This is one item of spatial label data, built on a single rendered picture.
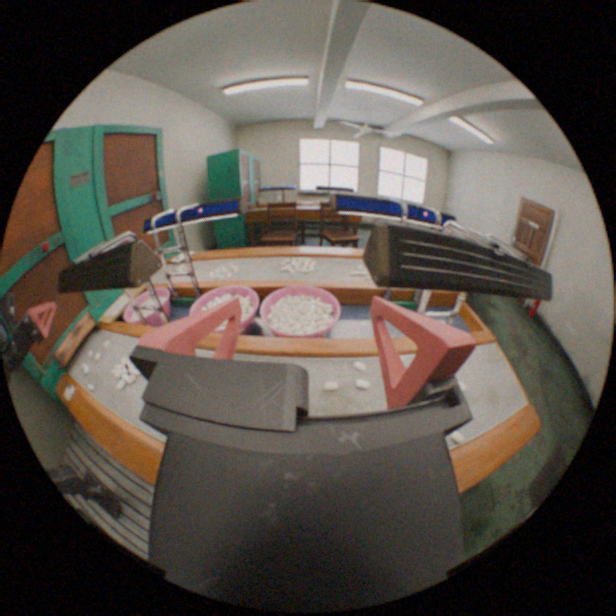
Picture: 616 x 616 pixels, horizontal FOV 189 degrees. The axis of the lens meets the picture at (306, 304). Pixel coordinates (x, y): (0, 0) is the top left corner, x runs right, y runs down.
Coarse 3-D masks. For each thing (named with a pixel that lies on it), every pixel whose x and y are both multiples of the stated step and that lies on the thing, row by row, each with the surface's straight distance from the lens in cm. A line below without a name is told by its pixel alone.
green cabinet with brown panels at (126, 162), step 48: (48, 144) 125; (96, 144) 132; (144, 144) 156; (48, 192) 116; (96, 192) 123; (144, 192) 146; (48, 240) 109; (96, 240) 119; (144, 240) 140; (0, 288) 106; (48, 288) 108; (48, 336) 109
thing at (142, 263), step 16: (96, 256) 50; (112, 256) 42; (128, 256) 36; (144, 256) 36; (64, 272) 81; (80, 272) 61; (96, 272) 49; (112, 272) 41; (128, 272) 36; (144, 272) 36; (64, 288) 80; (80, 288) 60; (96, 288) 49; (112, 288) 42; (128, 288) 37
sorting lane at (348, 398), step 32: (96, 352) 100; (128, 352) 81; (480, 352) 79; (96, 384) 85; (128, 384) 70; (320, 384) 47; (352, 384) 48; (480, 384) 69; (512, 384) 83; (128, 416) 64; (480, 416) 63
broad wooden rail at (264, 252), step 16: (176, 256) 149; (192, 256) 135; (208, 256) 125; (224, 256) 118; (240, 256) 114; (256, 256) 111; (272, 256) 109; (288, 256) 108; (304, 256) 107; (320, 256) 107; (336, 256) 107; (352, 256) 109
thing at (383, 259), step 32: (384, 224) 23; (384, 256) 22; (416, 256) 24; (448, 256) 27; (480, 256) 33; (512, 256) 43; (416, 288) 24; (448, 288) 28; (480, 288) 33; (512, 288) 42; (544, 288) 63
